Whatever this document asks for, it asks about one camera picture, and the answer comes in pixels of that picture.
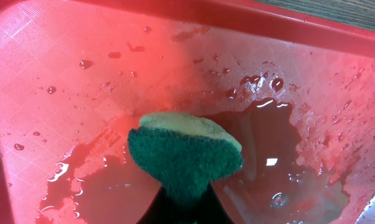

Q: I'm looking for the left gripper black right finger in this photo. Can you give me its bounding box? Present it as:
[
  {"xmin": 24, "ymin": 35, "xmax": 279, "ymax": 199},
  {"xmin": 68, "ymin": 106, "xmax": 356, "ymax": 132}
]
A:
[{"xmin": 199, "ymin": 184, "xmax": 234, "ymax": 224}]

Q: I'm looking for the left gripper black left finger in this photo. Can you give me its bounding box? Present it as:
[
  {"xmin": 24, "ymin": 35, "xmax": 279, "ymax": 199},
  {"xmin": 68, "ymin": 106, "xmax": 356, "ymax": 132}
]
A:
[{"xmin": 137, "ymin": 187, "xmax": 175, "ymax": 224}]

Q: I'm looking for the green sponge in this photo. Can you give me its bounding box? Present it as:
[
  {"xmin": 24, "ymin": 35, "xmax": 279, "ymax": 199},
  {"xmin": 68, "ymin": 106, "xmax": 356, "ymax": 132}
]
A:
[{"xmin": 127, "ymin": 111, "xmax": 243, "ymax": 207}]

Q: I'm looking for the red plastic tray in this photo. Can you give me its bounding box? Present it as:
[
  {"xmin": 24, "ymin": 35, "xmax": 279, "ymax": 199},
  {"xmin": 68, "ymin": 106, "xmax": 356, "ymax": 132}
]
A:
[{"xmin": 0, "ymin": 0, "xmax": 375, "ymax": 223}]

